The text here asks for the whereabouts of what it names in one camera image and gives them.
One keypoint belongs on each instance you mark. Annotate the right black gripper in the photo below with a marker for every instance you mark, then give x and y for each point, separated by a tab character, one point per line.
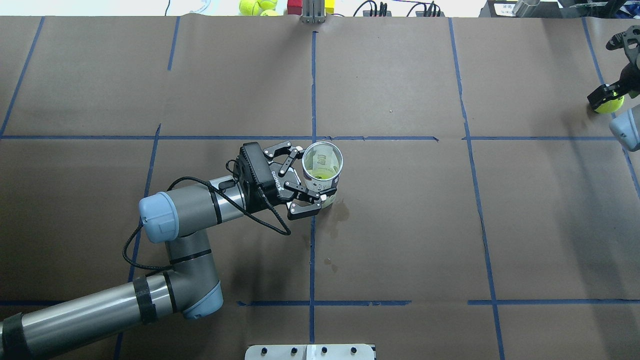
628	76

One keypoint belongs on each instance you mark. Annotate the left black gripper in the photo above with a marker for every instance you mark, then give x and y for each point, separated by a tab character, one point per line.
274	185

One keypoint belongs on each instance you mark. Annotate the clear Wilson tennis ball can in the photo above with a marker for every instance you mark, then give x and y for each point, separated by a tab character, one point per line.
322	164

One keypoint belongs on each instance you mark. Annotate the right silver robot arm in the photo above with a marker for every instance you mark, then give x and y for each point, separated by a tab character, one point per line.
625	127

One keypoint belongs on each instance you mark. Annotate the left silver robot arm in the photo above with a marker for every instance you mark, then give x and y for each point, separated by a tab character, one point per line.
172	245

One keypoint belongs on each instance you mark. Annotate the yellow tennis ball on desk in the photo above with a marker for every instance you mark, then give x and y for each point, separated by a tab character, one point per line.
249	8

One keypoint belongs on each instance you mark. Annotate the red wooden cube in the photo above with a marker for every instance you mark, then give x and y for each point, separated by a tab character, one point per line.
294	7

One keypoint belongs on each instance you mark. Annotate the yellow wooden cube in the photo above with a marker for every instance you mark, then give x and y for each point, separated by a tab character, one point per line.
329	6

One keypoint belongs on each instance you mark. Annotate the brown paper table cover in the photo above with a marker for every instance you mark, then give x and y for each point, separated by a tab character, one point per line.
483	211

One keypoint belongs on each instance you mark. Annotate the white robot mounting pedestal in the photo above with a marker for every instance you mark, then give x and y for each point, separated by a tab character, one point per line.
332	351

